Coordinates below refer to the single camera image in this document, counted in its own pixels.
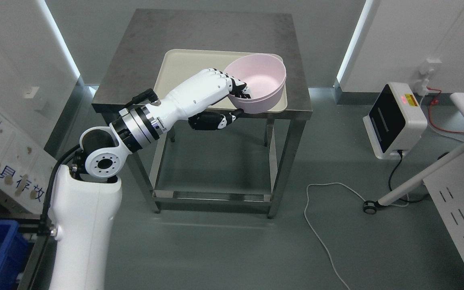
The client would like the metal shelf rack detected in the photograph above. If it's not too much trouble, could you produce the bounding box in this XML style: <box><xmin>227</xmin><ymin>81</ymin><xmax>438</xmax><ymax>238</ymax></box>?
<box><xmin>0</xmin><ymin>190</ymin><xmax>48</xmax><ymax>290</ymax></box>

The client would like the white cable on floor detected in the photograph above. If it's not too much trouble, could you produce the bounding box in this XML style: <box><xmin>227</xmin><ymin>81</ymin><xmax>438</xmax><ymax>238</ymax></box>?
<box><xmin>304</xmin><ymin>182</ymin><xmax>410</xmax><ymax>290</ymax></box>

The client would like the stainless steel table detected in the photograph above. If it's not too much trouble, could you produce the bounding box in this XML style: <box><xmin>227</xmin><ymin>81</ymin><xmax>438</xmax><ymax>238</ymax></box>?
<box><xmin>92</xmin><ymin>9</ymin><xmax>313</xmax><ymax>219</ymax></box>

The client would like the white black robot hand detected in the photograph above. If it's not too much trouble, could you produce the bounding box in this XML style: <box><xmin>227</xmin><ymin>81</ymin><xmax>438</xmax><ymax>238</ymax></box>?
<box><xmin>158</xmin><ymin>68</ymin><xmax>252</xmax><ymax>132</ymax></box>

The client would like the beige plastic tray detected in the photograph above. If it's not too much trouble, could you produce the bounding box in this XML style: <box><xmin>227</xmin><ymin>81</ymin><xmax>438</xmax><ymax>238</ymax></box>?
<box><xmin>153</xmin><ymin>49</ymin><xmax>254</xmax><ymax>111</ymax></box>

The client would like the white stand leg with caster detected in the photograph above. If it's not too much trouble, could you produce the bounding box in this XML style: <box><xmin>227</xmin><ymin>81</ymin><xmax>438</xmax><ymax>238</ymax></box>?
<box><xmin>362</xmin><ymin>143</ymin><xmax>464</xmax><ymax>214</ymax></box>

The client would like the white black box device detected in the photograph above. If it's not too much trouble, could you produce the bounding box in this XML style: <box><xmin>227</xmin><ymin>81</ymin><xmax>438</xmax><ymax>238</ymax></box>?
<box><xmin>363</xmin><ymin>81</ymin><xmax>428</xmax><ymax>160</ymax></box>

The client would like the white wall power socket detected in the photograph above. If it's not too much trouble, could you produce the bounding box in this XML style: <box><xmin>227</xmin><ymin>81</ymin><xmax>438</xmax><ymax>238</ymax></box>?
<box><xmin>414</xmin><ymin>57</ymin><xmax>443</xmax><ymax>97</ymax></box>

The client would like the white signboard with blue text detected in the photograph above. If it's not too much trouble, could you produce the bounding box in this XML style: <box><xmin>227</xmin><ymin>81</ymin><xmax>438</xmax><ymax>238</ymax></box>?
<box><xmin>0</xmin><ymin>107</ymin><xmax>56</xmax><ymax>214</ymax></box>

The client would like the red cable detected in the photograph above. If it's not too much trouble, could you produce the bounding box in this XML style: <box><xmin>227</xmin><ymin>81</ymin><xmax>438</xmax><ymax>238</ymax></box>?
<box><xmin>427</xmin><ymin>81</ymin><xmax>464</xmax><ymax>137</ymax></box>

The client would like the white wall switch box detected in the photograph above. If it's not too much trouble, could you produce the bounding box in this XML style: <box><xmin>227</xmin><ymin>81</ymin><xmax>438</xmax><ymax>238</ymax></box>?
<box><xmin>23</xmin><ymin>86</ymin><xmax>47</xmax><ymax>112</ymax></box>

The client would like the pink bowl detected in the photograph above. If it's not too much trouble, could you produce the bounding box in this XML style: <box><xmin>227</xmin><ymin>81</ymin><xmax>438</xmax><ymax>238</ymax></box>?
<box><xmin>228</xmin><ymin>74</ymin><xmax>288</xmax><ymax>114</ymax></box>
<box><xmin>224</xmin><ymin>53</ymin><xmax>286</xmax><ymax>107</ymax></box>

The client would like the black power cable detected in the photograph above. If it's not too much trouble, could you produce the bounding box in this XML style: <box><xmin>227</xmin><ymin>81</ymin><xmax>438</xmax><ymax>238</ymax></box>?
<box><xmin>389</xmin><ymin>150</ymin><xmax>450</xmax><ymax>203</ymax></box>

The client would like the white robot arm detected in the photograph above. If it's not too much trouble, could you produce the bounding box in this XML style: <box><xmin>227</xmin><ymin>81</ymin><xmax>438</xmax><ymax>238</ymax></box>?
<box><xmin>41</xmin><ymin>89</ymin><xmax>182</xmax><ymax>290</ymax></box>

